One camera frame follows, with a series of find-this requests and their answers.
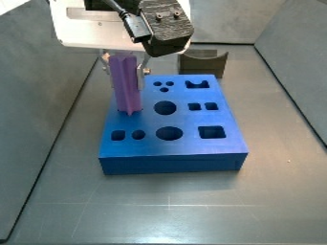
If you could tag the purple star-shaped peg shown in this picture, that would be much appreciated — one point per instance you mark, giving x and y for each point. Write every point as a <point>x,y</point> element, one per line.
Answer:
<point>124,79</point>

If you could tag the black curved holder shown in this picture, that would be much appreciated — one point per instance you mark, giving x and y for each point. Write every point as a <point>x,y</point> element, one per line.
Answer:
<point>201,63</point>

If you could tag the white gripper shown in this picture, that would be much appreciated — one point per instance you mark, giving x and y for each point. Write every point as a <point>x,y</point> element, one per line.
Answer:
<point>99,30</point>

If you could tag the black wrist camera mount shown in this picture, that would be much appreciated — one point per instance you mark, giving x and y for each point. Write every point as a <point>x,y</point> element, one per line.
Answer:
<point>156,23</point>

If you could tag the blue foam shape board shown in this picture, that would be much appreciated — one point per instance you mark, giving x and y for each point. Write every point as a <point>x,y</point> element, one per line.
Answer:
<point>183,132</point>

